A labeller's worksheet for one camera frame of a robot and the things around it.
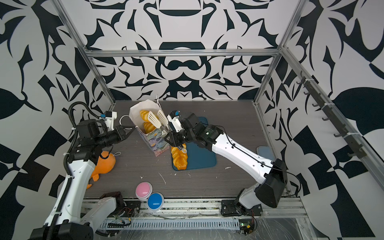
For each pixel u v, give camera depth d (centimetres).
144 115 75
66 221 38
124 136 68
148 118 72
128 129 71
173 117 63
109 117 66
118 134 63
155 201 75
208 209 76
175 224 71
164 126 73
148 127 87
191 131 53
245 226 71
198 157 87
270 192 39
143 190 79
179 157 88
